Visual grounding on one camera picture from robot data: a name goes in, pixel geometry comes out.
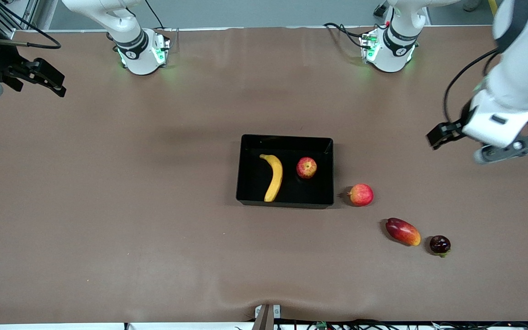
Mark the metal table edge bracket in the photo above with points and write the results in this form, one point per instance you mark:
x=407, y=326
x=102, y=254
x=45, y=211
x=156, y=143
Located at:
x=267, y=316

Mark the yellow banana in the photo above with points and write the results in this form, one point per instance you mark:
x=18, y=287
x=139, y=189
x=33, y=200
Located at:
x=275, y=178

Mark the red yellow mango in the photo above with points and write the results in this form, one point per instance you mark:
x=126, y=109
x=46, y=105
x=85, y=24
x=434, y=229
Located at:
x=403, y=231

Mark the aluminium frame profile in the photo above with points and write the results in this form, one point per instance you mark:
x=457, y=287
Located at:
x=28, y=11

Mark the brown table cover sheet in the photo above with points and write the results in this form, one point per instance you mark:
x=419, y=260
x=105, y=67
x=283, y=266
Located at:
x=264, y=91

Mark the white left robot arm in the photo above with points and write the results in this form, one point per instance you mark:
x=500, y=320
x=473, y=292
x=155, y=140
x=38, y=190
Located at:
x=525, y=68

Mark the dark purple mangosteen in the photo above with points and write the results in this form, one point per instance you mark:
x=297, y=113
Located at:
x=440, y=244

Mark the black plastic box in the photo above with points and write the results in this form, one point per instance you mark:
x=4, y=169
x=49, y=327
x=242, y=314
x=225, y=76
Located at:
x=250, y=174

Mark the red apple near tray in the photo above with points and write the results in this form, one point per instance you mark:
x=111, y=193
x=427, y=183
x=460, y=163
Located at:
x=361, y=195

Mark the red yellow apple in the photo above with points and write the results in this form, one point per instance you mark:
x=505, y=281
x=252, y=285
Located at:
x=306, y=167

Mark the black floor connector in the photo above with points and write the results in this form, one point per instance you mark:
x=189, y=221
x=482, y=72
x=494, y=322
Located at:
x=381, y=9

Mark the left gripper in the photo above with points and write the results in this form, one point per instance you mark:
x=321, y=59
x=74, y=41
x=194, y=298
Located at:
x=453, y=128

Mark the green connector plug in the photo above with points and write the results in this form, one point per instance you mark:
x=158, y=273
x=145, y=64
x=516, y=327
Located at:
x=321, y=325

